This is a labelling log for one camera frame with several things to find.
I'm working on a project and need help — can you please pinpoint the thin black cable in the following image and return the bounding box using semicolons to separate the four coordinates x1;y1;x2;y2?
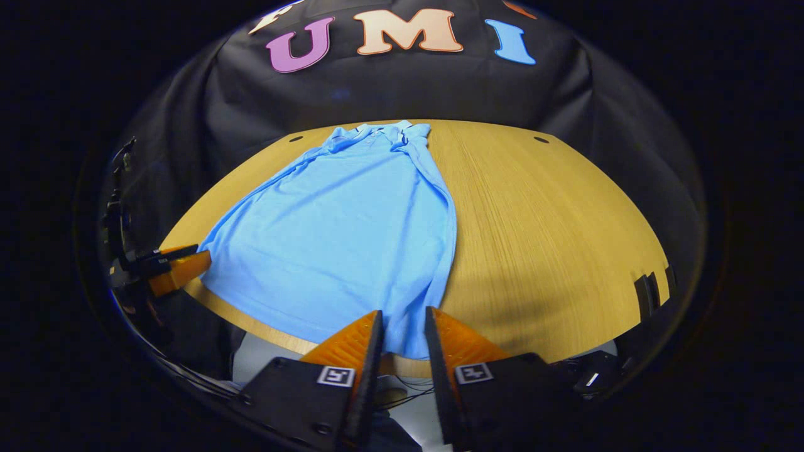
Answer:
377;375;435;410

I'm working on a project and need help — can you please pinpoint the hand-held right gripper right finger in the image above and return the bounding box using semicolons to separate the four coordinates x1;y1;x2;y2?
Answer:
425;306;569;451

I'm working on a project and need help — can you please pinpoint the black backdrop cloth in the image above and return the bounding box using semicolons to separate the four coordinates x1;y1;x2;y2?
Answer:
94;0;705;302

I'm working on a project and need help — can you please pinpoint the light blue T-shirt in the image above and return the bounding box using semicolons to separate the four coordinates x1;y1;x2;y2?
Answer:
198;121;458;360

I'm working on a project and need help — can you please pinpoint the black device with white mark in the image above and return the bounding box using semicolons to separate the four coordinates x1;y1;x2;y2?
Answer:
567;350;624;395

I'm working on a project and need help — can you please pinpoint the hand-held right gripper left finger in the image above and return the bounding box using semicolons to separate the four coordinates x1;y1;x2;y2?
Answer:
229;309;385;451

